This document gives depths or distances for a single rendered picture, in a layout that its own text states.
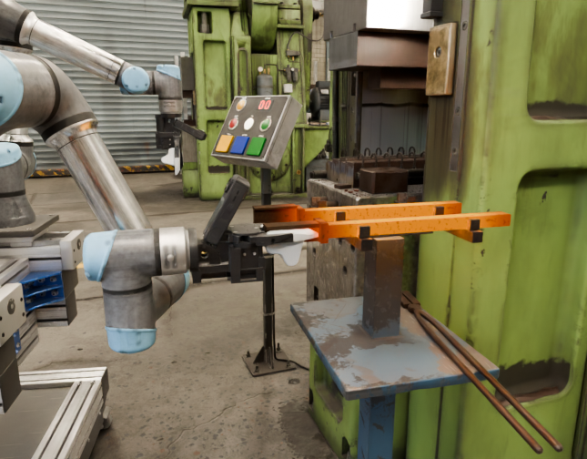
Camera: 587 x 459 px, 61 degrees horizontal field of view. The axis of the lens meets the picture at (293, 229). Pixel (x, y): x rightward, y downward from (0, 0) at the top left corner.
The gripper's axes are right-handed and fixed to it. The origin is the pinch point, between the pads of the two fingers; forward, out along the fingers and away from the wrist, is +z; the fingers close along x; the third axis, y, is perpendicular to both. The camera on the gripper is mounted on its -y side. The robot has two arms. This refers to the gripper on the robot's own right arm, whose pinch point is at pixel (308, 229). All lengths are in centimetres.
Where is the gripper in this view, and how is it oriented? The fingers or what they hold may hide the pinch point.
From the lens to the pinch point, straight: 83.2
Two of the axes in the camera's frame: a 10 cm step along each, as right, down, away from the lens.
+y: 0.0, 9.7, 2.4
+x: 2.5, 2.3, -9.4
